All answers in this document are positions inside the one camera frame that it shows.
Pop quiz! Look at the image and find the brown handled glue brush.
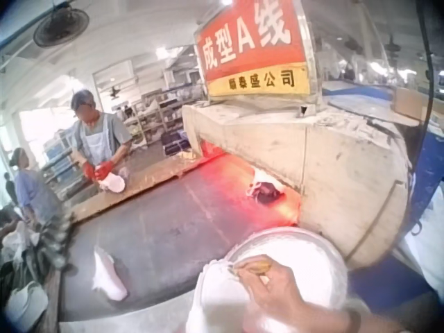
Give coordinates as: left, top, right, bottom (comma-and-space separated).
227, 255, 273, 278

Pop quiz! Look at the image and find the stack of blue crates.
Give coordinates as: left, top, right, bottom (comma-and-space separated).
160, 130, 191, 157

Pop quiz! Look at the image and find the heap of bags and shoes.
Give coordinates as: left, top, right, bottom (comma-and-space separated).
0, 204, 76, 333

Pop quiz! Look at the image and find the wooden work bench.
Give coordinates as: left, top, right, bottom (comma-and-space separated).
67, 152, 225, 223

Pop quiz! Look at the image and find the blue rack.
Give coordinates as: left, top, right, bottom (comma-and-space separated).
40, 128, 86, 183

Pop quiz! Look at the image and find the white shoe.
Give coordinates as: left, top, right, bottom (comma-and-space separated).
91, 245, 129, 301
98, 172, 126, 194
185, 259, 259, 333

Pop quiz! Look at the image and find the person's right hand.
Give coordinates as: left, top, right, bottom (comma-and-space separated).
237, 266, 352, 333

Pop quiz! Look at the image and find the cardboard box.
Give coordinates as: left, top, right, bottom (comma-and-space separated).
393, 86, 438, 123

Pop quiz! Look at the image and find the black ceiling fan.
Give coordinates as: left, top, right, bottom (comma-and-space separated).
33, 5, 90, 49

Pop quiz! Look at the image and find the grey conveyor belt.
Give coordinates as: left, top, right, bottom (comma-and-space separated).
58, 154, 302, 323

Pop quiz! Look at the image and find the dark shoe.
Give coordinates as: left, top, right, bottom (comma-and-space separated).
246, 180, 287, 205

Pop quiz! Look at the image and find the blue machine frame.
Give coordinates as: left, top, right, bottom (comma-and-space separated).
402, 121, 444, 250

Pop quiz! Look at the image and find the white shoe upper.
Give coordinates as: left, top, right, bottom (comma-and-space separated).
185, 259, 259, 333

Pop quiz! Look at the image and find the shelf rack with white goods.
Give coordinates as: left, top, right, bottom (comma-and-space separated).
121, 82, 206, 146

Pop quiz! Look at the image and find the white glue basin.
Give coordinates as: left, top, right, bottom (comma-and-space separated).
224, 227, 350, 313

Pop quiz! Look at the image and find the beige tunnel oven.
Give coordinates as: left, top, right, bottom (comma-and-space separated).
181, 99, 416, 271

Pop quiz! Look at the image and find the red and yellow sign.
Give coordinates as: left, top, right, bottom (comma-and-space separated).
194, 0, 313, 99

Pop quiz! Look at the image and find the black cable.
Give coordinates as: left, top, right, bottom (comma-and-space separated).
415, 0, 436, 126

